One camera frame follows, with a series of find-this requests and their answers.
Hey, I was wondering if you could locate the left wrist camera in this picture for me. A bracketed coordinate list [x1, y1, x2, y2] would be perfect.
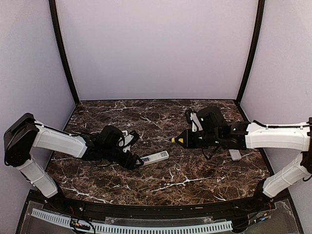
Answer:
[118, 131, 139, 153]

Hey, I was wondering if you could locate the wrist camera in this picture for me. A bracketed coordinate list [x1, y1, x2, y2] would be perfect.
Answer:
[118, 131, 139, 153]
[184, 109, 203, 132]

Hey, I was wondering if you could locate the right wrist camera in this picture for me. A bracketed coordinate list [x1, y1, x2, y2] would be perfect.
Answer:
[184, 109, 203, 132]

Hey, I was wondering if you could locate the right black frame post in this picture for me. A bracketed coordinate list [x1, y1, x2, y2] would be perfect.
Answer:
[235, 0, 265, 106]

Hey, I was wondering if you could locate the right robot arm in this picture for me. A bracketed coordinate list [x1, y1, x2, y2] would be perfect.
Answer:
[171, 106, 312, 212]

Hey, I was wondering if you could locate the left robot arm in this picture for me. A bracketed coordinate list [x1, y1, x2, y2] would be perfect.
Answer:
[3, 113, 144, 213]

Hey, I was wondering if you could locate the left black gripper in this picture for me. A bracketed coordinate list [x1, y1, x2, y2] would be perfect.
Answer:
[102, 145, 144, 171]

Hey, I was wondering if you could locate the slim white remote control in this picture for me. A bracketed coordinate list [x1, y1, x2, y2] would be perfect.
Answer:
[141, 151, 169, 166]

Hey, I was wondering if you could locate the white remote at right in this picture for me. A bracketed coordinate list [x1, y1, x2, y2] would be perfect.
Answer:
[229, 149, 242, 161]

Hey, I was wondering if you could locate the white slotted cable duct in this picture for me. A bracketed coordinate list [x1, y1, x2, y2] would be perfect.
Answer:
[31, 208, 233, 234]

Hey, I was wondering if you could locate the white TCL air-conditioner remote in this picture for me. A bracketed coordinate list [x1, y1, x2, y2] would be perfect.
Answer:
[121, 130, 128, 138]

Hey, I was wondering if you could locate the left black frame post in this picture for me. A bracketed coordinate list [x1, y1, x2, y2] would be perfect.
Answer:
[48, 0, 80, 105]

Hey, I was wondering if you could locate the yellow handled screwdriver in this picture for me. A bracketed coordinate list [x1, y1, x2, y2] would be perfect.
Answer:
[170, 137, 184, 143]

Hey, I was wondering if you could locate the black front rail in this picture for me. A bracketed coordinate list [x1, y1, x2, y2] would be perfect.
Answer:
[41, 192, 273, 221]

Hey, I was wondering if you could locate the black frame post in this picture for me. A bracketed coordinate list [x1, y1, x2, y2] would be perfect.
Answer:
[48, 0, 80, 105]
[235, 0, 265, 106]

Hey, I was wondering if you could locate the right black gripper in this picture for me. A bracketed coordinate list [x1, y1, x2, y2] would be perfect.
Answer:
[175, 128, 221, 148]

